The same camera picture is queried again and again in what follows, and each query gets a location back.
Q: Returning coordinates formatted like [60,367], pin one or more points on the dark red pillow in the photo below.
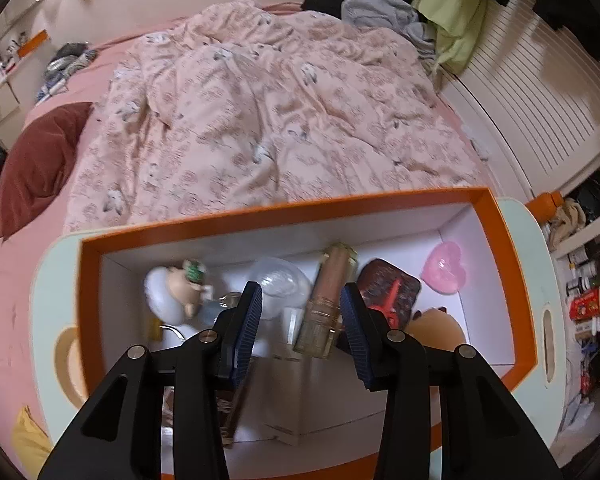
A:
[35,170]

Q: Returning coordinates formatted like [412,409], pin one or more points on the beige crumpled cloth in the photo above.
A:
[567,220]

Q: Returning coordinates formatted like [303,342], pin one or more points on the cream nightstand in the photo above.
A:
[0,105]

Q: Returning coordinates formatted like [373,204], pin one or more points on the small orange box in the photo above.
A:
[32,44]

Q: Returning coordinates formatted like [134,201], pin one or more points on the white figurine toy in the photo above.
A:
[162,292]

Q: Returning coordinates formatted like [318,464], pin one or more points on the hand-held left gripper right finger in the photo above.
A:
[355,340]

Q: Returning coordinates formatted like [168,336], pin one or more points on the dark patterned block red mark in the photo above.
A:
[380,280]

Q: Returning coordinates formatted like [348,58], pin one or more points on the light green folding bed table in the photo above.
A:
[540,270]

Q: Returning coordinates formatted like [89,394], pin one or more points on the pile of patterned clothes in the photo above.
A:
[65,62]

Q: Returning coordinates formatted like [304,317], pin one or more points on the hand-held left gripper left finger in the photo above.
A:
[245,330]

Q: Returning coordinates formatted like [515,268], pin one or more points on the brown card box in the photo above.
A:
[237,410]

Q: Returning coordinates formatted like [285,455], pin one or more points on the red and white tin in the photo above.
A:
[587,302]

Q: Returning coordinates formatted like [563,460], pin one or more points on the tan plush toy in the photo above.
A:
[440,332]

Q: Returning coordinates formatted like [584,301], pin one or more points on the bubble wrap ball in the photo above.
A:
[280,277]

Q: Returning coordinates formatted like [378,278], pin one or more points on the white slatted panel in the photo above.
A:
[540,85]

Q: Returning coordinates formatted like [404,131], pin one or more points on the pink floral quilt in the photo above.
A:
[280,110]

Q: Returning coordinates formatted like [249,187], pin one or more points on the orange cardboard box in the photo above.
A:
[280,240]

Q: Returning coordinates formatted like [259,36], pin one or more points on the shiny metal cup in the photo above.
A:
[215,310]

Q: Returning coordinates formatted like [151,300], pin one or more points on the pink heart-shaped box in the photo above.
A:
[445,267]

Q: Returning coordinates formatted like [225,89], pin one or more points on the grey clothing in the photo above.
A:
[380,10]

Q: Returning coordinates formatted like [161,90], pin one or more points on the pink bed sheet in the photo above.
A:
[10,310]

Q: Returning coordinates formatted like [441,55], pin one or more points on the group of small bottles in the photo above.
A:
[582,270]

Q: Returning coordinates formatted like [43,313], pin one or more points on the yellow-green cloth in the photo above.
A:
[455,10]

